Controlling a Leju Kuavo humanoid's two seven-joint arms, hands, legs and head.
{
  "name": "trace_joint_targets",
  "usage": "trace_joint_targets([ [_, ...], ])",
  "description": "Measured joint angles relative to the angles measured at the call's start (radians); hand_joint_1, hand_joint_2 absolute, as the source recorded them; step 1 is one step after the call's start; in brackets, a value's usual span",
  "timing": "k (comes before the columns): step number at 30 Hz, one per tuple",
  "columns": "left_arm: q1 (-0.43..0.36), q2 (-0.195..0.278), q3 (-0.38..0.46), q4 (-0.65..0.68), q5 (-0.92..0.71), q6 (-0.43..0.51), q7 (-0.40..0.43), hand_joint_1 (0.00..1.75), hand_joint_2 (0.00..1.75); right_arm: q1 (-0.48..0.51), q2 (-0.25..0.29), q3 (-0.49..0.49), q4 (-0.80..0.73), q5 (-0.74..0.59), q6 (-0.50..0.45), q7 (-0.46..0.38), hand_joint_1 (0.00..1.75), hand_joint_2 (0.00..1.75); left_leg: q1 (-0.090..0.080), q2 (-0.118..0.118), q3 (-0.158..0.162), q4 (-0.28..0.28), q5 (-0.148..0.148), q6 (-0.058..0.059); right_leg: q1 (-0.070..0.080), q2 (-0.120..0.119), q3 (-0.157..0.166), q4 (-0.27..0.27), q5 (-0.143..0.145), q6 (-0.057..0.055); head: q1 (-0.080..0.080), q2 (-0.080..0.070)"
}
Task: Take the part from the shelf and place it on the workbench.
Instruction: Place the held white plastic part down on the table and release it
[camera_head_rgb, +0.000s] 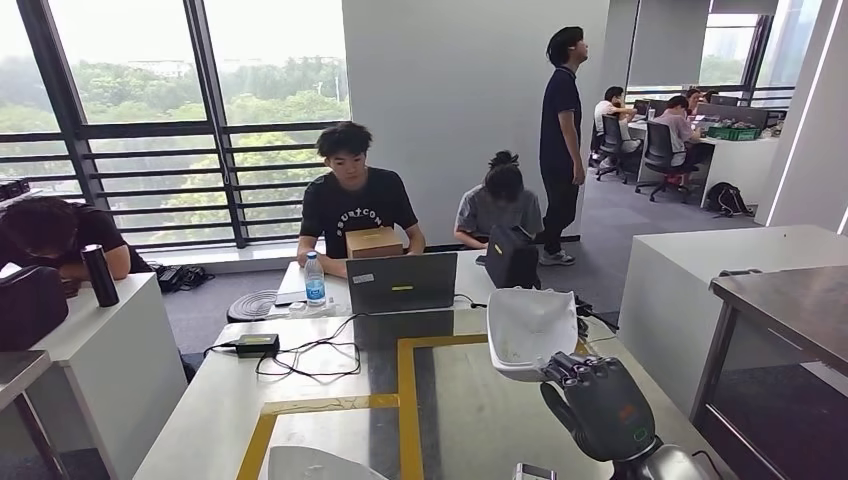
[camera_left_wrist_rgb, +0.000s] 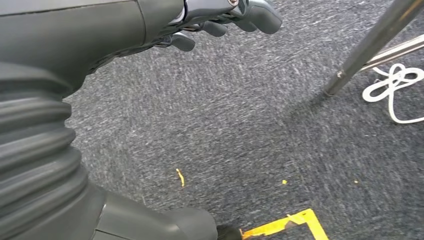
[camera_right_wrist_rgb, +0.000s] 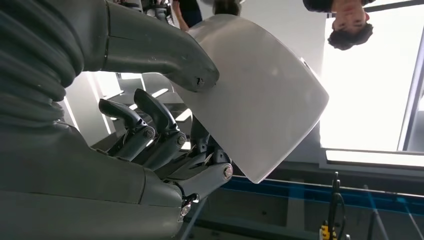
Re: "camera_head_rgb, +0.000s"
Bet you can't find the steel table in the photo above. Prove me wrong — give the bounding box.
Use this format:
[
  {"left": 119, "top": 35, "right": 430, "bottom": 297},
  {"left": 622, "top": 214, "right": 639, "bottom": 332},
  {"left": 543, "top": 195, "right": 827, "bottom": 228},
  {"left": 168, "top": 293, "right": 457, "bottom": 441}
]
[{"left": 0, "top": 351, "right": 71, "bottom": 480}]

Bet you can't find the black window railing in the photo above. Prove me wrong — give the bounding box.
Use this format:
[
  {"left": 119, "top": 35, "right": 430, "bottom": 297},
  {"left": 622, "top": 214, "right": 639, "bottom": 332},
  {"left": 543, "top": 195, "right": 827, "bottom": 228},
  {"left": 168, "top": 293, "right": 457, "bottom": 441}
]
[{"left": 0, "top": 119, "right": 346, "bottom": 250}]

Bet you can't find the grey laptop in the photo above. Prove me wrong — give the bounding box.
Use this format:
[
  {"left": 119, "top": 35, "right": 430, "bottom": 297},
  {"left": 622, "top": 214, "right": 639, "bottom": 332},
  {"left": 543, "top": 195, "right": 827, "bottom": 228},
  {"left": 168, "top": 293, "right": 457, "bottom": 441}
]
[{"left": 345, "top": 251, "right": 460, "bottom": 316}]

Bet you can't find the small cardboard box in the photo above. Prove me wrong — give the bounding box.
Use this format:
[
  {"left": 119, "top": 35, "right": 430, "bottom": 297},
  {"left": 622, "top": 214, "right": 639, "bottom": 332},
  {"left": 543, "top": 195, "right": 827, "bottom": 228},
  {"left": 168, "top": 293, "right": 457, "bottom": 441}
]
[{"left": 344, "top": 226, "right": 405, "bottom": 260}]

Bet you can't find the steel workbench with yellow tape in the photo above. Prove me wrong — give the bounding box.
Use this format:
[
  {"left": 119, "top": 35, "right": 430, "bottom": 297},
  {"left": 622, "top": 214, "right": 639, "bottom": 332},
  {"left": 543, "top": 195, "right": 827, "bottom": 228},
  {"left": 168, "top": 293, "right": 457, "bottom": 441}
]
[{"left": 132, "top": 250, "right": 740, "bottom": 480}]

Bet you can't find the black soft bag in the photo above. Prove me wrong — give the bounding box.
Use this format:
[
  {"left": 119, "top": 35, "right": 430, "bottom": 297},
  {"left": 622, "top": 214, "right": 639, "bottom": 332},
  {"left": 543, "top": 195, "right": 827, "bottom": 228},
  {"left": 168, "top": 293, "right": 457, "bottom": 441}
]
[{"left": 0, "top": 264, "right": 70, "bottom": 352}]

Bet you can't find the black backpack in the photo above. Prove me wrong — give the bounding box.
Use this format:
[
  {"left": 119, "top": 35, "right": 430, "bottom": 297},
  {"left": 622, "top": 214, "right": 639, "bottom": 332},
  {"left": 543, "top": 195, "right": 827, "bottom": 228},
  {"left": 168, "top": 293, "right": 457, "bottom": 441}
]
[{"left": 703, "top": 182, "right": 755, "bottom": 219}]

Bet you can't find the green plastic crate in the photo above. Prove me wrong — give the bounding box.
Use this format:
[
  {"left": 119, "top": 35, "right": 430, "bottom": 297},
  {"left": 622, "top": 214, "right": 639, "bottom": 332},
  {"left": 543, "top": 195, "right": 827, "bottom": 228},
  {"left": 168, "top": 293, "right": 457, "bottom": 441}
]
[{"left": 707, "top": 125, "right": 763, "bottom": 142}]

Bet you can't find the white desk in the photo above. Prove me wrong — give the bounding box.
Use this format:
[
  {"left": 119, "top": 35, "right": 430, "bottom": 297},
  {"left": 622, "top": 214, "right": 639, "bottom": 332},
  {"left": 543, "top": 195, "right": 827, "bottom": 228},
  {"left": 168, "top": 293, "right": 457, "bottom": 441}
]
[
  {"left": 702, "top": 132, "right": 782, "bottom": 210},
  {"left": 0, "top": 271, "right": 189, "bottom": 480},
  {"left": 616, "top": 225, "right": 848, "bottom": 415}
]

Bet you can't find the round ribbed stool seat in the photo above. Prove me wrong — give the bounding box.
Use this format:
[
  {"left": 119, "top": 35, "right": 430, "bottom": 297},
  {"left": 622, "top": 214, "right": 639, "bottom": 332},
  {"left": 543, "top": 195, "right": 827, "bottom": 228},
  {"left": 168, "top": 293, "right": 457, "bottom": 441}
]
[{"left": 227, "top": 290, "right": 280, "bottom": 324}]

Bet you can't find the clear water bottle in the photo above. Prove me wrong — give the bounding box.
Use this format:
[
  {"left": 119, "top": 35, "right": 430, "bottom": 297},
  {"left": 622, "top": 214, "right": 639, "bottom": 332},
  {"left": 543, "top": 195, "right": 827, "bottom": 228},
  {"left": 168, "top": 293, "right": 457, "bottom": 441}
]
[{"left": 304, "top": 251, "right": 327, "bottom": 307}]

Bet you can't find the black adapter cable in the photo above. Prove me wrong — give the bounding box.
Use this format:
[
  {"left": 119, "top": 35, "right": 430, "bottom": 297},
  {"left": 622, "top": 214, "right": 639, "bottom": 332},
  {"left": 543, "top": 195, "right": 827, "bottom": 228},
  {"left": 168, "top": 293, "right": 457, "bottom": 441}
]
[{"left": 203, "top": 314, "right": 362, "bottom": 384}]

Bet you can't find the black thermos flask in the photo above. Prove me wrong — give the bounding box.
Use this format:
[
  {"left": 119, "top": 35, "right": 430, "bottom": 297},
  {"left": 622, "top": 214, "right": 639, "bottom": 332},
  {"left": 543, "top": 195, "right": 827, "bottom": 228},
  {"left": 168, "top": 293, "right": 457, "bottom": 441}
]
[{"left": 80, "top": 243, "right": 121, "bottom": 309}]

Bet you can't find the white plastic shell part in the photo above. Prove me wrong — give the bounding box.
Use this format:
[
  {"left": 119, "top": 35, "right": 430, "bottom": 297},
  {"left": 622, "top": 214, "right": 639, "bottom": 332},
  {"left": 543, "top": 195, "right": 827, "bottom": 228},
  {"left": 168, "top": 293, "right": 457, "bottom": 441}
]
[
  {"left": 486, "top": 286, "right": 580, "bottom": 384},
  {"left": 268, "top": 445, "right": 389, "bottom": 480}
]

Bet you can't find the black upright case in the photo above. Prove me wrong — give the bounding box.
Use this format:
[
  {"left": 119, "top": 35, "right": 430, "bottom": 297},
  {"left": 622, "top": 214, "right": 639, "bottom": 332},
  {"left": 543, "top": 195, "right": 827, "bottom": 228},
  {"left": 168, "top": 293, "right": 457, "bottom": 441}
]
[{"left": 483, "top": 225, "right": 541, "bottom": 291}]

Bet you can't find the black strap bag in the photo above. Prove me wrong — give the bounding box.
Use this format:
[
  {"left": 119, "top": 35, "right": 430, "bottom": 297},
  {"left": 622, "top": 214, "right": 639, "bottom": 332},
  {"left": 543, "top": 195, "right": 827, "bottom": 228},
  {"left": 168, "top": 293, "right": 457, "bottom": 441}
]
[{"left": 155, "top": 263, "right": 215, "bottom": 293}]

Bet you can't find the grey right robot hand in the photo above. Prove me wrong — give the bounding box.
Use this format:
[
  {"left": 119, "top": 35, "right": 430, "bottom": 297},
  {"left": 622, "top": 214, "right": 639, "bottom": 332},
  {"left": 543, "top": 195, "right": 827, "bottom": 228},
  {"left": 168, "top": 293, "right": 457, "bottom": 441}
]
[{"left": 539, "top": 352, "right": 664, "bottom": 465}]

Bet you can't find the black power adapter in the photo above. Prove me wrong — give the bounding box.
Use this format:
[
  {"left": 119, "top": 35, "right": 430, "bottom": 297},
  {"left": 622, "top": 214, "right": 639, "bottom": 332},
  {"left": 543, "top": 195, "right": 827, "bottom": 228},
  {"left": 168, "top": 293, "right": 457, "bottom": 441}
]
[{"left": 235, "top": 333, "right": 281, "bottom": 359}]

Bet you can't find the black office chair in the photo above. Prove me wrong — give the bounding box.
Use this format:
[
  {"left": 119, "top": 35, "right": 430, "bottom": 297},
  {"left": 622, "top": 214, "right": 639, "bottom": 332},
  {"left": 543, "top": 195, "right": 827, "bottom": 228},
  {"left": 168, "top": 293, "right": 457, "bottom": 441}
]
[
  {"left": 634, "top": 120, "right": 695, "bottom": 203},
  {"left": 594, "top": 113, "right": 642, "bottom": 185}
]

